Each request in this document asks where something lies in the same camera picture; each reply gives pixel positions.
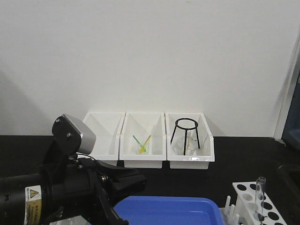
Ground white storage bin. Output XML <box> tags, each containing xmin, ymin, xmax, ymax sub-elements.
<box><xmin>119</xmin><ymin>112</ymin><xmax>166</xmax><ymax>169</ymax></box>
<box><xmin>165</xmin><ymin>112</ymin><xmax>215</xmax><ymax>170</ymax></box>
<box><xmin>83</xmin><ymin>112</ymin><xmax>126</xmax><ymax>165</ymax></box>

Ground clear glass test tube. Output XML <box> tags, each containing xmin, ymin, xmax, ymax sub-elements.
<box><xmin>255</xmin><ymin>180</ymin><xmax>265</xmax><ymax>223</ymax></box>

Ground white test tube rack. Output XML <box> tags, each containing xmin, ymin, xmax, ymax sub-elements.
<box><xmin>220</xmin><ymin>181</ymin><xmax>286</xmax><ymax>225</ymax></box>

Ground middle white storage bin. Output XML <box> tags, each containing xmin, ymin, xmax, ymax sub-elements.
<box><xmin>119</xmin><ymin>112</ymin><xmax>166</xmax><ymax>169</ymax></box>

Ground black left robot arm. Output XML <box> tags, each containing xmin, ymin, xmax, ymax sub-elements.
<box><xmin>0</xmin><ymin>158</ymin><xmax>147</xmax><ymax>225</ymax></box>

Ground clear glass flask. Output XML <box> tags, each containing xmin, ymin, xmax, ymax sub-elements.
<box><xmin>174</xmin><ymin>136</ymin><xmax>199</xmax><ymax>156</ymax></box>

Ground blue plastic tray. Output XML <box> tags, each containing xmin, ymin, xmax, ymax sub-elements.
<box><xmin>114</xmin><ymin>196</ymin><xmax>224</xmax><ymax>225</ymax></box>

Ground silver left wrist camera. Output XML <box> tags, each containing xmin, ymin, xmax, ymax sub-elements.
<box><xmin>52</xmin><ymin>114</ymin><xmax>97</xmax><ymax>155</ymax></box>

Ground grey pegboard drying rack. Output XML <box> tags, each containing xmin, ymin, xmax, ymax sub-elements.
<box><xmin>282</xmin><ymin>87</ymin><xmax>300</xmax><ymax>150</ymax></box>

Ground left white storage bin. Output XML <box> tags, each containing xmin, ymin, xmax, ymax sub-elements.
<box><xmin>83</xmin><ymin>112</ymin><xmax>126</xmax><ymax>165</ymax></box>

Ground black sink basin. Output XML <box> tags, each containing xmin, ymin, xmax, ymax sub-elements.
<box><xmin>278</xmin><ymin>164</ymin><xmax>300</xmax><ymax>203</ymax></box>

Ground black wire tripod stand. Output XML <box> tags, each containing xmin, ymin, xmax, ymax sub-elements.
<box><xmin>171</xmin><ymin>118</ymin><xmax>200</xmax><ymax>155</ymax></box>

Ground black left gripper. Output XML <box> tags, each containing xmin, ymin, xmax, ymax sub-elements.
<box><xmin>39</xmin><ymin>158</ymin><xmax>147</xmax><ymax>225</ymax></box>

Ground test tube in rack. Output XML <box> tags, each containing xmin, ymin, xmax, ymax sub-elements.
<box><xmin>257</xmin><ymin>176</ymin><xmax>266</xmax><ymax>189</ymax></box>

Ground right white storage bin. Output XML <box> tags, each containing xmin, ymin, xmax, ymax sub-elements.
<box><xmin>165</xmin><ymin>112</ymin><xmax>215</xmax><ymax>170</ymax></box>

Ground yellow green plastic sticks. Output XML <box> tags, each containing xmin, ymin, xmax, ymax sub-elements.
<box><xmin>132</xmin><ymin>135</ymin><xmax>152</xmax><ymax>155</ymax></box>

